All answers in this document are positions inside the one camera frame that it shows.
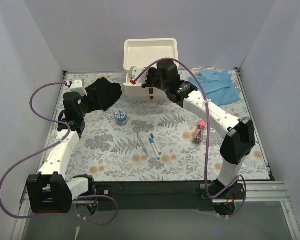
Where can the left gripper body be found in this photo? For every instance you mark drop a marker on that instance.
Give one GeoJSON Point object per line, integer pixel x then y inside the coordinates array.
{"type": "Point", "coordinates": [90, 100]}

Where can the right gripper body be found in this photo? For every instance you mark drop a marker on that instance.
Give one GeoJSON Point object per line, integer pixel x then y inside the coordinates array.
{"type": "Point", "coordinates": [147, 80]}

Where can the cream three-drawer organizer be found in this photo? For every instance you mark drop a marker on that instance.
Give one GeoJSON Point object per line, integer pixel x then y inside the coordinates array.
{"type": "Point", "coordinates": [139, 54]}

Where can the blue round tin jar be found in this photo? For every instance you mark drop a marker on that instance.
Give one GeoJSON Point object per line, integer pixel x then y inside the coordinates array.
{"type": "Point", "coordinates": [121, 117]}

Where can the white marker green cap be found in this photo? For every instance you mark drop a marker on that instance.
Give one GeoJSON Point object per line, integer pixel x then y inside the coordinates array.
{"type": "Point", "coordinates": [155, 143]}

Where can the white marker blue cap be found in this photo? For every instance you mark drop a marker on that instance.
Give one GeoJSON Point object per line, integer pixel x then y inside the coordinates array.
{"type": "Point", "coordinates": [154, 149]}

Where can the pink-capped tube of pencils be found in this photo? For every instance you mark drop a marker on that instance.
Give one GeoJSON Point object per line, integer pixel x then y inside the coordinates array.
{"type": "Point", "coordinates": [197, 139]}

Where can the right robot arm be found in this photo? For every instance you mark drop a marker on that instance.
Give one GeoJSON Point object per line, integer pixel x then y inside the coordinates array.
{"type": "Point", "coordinates": [238, 134]}

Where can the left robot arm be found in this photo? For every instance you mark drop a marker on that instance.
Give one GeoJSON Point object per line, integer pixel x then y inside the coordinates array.
{"type": "Point", "coordinates": [48, 191]}

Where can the black folded cloth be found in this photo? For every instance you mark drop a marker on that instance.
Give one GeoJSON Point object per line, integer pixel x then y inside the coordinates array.
{"type": "Point", "coordinates": [102, 94]}

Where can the floral patterned table mat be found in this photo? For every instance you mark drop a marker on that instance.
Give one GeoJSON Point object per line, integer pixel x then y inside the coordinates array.
{"type": "Point", "coordinates": [110, 152]}

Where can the blue folded cloth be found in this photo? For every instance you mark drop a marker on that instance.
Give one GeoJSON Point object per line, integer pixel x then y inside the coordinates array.
{"type": "Point", "coordinates": [218, 87]}

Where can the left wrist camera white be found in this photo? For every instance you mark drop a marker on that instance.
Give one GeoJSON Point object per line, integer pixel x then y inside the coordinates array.
{"type": "Point", "coordinates": [76, 85]}

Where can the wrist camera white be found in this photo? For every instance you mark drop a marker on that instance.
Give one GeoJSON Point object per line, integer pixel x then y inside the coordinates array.
{"type": "Point", "coordinates": [76, 85]}
{"type": "Point", "coordinates": [138, 76]}

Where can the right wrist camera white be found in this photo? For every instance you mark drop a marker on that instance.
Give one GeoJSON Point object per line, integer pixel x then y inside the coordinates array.
{"type": "Point", "coordinates": [138, 76]}

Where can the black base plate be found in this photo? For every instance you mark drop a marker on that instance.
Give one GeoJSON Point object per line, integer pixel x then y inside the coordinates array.
{"type": "Point", "coordinates": [158, 195]}

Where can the aluminium rail frame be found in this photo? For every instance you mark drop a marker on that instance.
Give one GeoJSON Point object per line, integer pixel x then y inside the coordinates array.
{"type": "Point", "coordinates": [265, 213]}

